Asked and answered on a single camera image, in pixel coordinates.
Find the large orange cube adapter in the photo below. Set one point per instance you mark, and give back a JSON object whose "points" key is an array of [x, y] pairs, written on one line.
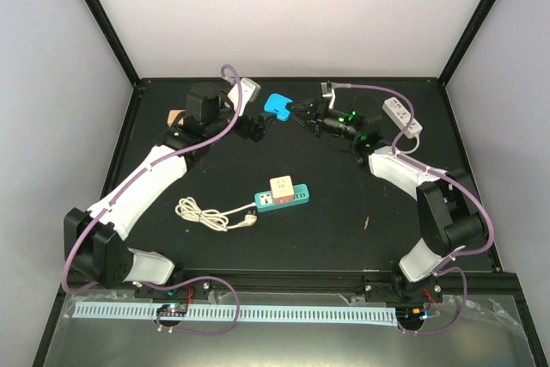
{"points": [[176, 117]]}

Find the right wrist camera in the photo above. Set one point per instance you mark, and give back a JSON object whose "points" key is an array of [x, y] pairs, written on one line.
{"points": [[328, 93]]}

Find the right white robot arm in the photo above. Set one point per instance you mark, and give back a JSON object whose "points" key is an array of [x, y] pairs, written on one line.
{"points": [[450, 217]]}

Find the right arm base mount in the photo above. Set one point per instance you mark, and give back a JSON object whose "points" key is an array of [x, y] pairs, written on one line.
{"points": [[394, 287]]}

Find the blue cube adapter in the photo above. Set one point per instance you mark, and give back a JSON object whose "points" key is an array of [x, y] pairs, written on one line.
{"points": [[277, 104]]}

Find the light blue slotted cable duct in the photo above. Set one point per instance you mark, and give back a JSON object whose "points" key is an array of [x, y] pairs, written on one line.
{"points": [[227, 313]]}

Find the pink cube adapter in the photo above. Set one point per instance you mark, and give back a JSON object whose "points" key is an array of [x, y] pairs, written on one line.
{"points": [[282, 189]]}

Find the white power strip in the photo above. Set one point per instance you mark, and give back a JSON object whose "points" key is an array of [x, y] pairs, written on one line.
{"points": [[400, 115]]}

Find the teal power strip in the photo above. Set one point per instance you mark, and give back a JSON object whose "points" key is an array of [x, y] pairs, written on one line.
{"points": [[265, 201]]}

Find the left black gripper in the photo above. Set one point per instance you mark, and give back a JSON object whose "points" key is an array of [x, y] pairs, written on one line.
{"points": [[259, 126]]}

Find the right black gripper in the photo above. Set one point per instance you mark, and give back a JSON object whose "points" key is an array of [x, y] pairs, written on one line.
{"points": [[316, 110]]}

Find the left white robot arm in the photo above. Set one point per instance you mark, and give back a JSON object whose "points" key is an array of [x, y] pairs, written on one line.
{"points": [[94, 239]]}

